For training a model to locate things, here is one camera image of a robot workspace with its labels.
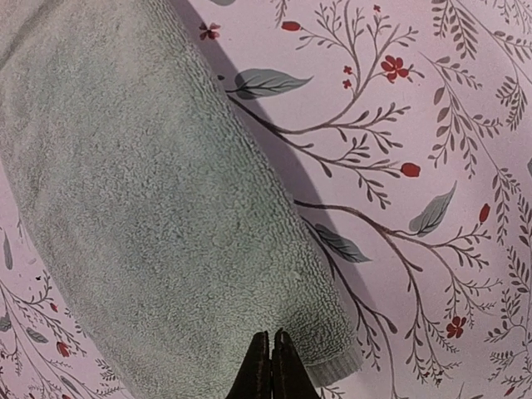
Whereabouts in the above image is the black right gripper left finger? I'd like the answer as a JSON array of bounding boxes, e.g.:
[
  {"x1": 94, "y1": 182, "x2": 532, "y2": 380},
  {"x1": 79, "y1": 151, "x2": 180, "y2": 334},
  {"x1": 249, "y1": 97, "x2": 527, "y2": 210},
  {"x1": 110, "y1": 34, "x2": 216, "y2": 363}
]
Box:
[{"x1": 226, "y1": 332, "x2": 272, "y2": 399}]

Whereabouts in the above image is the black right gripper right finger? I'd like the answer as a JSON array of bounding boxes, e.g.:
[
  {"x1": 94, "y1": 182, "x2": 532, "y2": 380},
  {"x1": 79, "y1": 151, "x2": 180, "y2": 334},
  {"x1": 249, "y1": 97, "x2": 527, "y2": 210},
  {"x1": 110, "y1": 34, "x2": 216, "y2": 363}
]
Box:
[{"x1": 271, "y1": 329, "x2": 319, "y2": 399}]

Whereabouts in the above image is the green panda towel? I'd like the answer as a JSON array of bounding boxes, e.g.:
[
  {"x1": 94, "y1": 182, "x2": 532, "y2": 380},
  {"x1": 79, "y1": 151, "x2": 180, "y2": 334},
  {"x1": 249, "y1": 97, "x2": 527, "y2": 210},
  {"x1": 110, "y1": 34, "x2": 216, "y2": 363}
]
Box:
[{"x1": 1, "y1": 1, "x2": 361, "y2": 398}]

